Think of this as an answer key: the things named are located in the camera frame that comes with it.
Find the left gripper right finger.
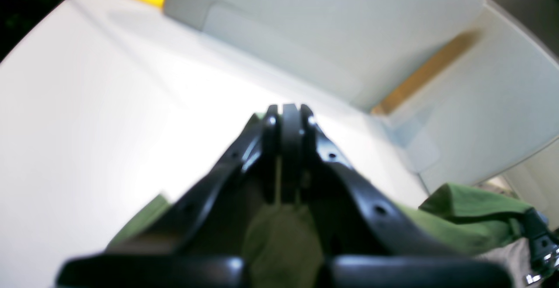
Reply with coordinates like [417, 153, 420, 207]
[300, 104, 512, 288]

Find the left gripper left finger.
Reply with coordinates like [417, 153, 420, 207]
[56, 104, 302, 288]

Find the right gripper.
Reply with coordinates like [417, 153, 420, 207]
[522, 208, 559, 286]

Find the green t-shirt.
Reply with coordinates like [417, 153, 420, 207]
[105, 183, 535, 288]

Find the grey cloth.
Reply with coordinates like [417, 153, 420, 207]
[475, 238, 539, 288]

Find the white storage container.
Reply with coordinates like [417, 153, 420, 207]
[164, 0, 558, 191]

